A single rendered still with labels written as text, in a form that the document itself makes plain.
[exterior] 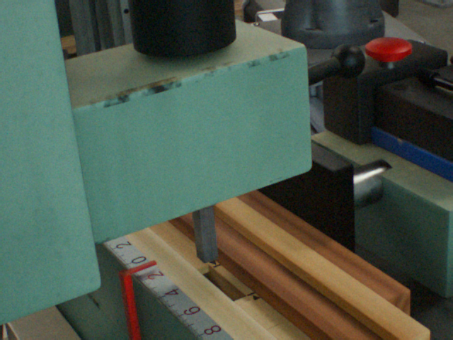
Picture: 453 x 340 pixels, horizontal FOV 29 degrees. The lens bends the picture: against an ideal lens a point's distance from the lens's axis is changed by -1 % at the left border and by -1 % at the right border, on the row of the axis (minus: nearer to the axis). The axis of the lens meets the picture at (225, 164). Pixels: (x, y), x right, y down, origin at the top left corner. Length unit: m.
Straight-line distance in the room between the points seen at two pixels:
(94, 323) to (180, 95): 0.22
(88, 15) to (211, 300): 0.95
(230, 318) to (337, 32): 0.83
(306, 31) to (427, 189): 0.73
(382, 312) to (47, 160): 0.18
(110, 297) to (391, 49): 0.23
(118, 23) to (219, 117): 0.88
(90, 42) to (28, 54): 1.05
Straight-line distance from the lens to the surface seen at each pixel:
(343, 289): 0.44
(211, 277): 0.50
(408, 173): 0.55
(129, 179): 0.40
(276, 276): 0.46
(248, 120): 0.42
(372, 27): 1.25
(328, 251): 0.48
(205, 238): 0.47
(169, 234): 0.53
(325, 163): 0.48
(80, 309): 0.60
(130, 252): 0.49
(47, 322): 0.64
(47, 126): 0.34
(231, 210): 0.52
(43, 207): 0.35
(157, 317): 0.46
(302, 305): 0.44
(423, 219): 0.52
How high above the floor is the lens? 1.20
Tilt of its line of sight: 25 degrees down
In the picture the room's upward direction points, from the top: 5 degrees counter-clockwise
